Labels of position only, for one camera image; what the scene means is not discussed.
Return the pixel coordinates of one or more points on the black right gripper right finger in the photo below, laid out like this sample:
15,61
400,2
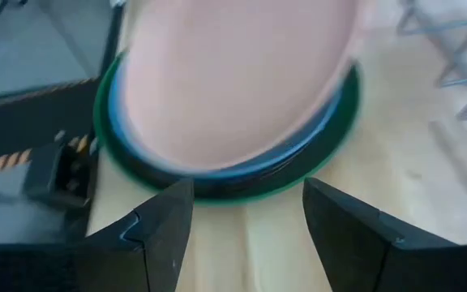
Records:
379,259

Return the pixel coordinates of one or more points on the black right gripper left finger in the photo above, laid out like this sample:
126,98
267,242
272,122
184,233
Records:
95,263

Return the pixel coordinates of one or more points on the green plate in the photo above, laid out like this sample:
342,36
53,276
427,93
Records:
258,190

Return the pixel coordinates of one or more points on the blue plate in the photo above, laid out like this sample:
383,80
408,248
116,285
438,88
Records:
225,175

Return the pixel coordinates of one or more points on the pink plate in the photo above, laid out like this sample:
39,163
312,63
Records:
233,81

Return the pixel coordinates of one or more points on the black table-level camera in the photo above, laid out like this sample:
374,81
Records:
57,174

